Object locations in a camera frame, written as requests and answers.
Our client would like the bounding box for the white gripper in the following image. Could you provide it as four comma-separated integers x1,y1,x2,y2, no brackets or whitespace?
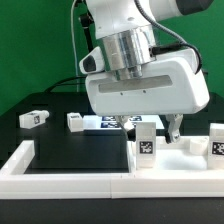
86,49,209,144

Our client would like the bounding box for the white square tabletop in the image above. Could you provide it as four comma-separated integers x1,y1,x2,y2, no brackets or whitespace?
127,135,224,174

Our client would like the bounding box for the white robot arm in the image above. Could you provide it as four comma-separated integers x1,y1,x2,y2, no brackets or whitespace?
79,0,214,143

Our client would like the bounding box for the white marker plate with tags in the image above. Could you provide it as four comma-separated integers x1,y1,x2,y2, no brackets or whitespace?
83,115,164,129

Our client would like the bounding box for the black cable on table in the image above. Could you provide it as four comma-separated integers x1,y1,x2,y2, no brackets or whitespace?
43,75,88,94

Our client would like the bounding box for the grey cable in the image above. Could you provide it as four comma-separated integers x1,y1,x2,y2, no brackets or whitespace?
70,0,81,92

